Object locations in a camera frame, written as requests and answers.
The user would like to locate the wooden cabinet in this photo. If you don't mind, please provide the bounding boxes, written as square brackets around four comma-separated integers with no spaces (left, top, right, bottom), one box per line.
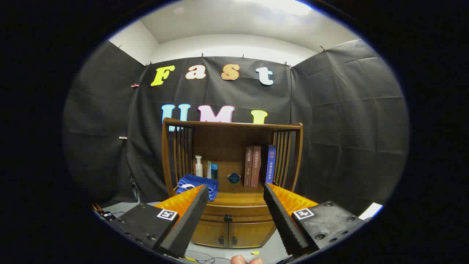
[162,117,304,249]

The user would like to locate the wooden cabinet door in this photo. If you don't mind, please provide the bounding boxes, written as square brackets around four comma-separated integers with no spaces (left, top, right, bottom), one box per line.
[228,221,275,249]
[192,220,229,248]

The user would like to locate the wooden countertop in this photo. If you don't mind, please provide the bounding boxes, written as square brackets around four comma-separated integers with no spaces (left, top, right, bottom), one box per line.
[174,180,290,206]

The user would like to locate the black floor cables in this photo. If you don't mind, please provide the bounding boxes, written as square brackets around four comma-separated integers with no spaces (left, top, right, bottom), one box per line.
[187,250,217,264]

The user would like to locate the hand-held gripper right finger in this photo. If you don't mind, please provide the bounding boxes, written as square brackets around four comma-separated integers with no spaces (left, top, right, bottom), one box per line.
[263,183,367,258]

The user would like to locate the wooden drawer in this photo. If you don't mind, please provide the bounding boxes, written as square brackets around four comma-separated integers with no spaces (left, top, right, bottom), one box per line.
[201,203,273,223]

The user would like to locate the white panel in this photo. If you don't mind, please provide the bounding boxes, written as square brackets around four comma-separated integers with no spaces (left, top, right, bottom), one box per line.
[358,202,384,220]

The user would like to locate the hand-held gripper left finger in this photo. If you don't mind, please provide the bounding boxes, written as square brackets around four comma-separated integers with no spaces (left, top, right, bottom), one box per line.
[110,184,209,259]

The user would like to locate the black backdrop cloth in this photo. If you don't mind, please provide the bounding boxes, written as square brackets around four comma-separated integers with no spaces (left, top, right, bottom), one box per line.
[63,40,409,217]

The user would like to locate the blue book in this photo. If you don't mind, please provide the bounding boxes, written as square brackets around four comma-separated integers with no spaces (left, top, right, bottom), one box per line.
[265,144,276,184]

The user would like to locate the brown book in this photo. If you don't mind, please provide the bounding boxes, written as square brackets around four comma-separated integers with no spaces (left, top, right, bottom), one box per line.
[251,146,262,188]
[244,146,254,188]

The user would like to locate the black device with wires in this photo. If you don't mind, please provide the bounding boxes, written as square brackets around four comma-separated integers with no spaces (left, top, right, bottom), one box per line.
[92,203,118,222]

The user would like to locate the blue folded towel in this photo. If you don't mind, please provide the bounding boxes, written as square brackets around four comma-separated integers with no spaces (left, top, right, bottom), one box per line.
[176,174,219,201]

